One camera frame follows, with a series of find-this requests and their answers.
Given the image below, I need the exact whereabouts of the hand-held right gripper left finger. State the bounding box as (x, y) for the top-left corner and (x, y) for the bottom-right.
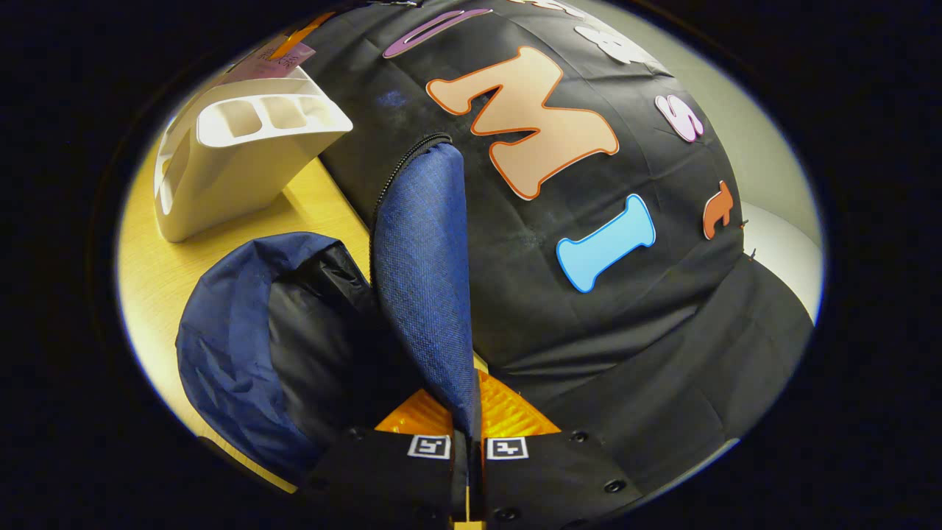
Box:
(294, 390), (470, 530)

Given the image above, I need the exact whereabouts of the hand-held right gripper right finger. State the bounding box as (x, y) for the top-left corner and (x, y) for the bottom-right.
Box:
(469, 370), (645, 530)

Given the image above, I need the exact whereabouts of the pink book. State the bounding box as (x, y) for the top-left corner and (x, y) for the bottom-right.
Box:
(221, 40), (317, 83)

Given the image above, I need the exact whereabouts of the blue schoolbag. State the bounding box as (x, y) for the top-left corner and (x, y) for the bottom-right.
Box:
(175, 132), (483, 487)

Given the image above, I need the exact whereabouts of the black backdrop cloth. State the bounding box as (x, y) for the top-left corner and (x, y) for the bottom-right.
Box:
(298, 0), (814, 494)

